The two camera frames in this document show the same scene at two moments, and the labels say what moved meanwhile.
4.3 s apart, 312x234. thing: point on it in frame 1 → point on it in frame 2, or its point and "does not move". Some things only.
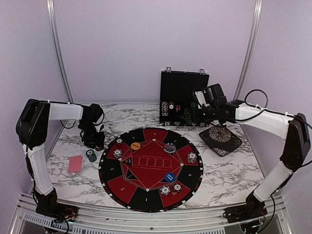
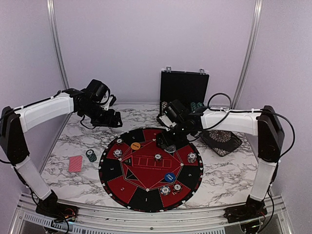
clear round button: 170,148 does not move
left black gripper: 98,142 → 108,122
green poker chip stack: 91,155 does not move
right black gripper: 197,119 → 168,142
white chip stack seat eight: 192,157 does not move
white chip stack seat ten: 165,190 does not move
